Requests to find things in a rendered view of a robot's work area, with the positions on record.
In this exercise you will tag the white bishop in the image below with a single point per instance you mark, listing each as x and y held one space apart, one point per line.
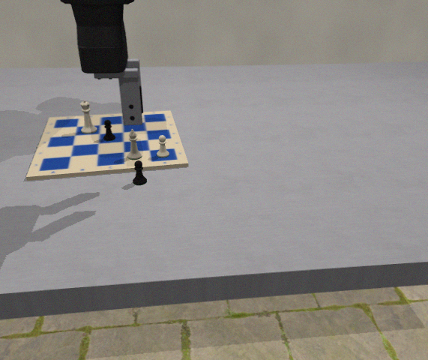
134 153

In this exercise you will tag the blue and cream chessboard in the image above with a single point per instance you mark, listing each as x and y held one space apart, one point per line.
64 151

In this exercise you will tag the white chess queen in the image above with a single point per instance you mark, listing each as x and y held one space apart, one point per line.
88 127

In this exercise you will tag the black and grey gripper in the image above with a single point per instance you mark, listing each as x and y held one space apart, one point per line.
102 45

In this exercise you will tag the white pawn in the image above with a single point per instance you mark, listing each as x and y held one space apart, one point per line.
162 152

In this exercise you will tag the black pawn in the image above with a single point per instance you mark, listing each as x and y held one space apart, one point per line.
109 136
139 179

